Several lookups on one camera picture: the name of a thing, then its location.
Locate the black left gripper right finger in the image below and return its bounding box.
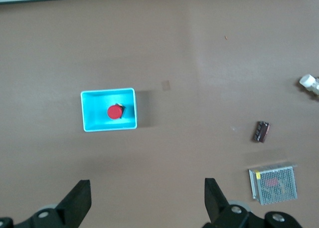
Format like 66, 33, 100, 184
201, 177, 304, 228

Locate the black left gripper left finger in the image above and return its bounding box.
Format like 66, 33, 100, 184
0, 179, 92, 228

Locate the red mushroom push button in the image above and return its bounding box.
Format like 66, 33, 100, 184
107, 103, 126, 121

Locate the metal mesh power supply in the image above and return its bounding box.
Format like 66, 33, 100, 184
248, 162, 299, 206

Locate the dark brown capacitor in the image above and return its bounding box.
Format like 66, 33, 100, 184
252, 121, 271, 144

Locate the cyan plastic box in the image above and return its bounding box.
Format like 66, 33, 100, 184
80, 87, 139, 133

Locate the white plastic connector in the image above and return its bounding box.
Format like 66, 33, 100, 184
298, 73, 319, 97

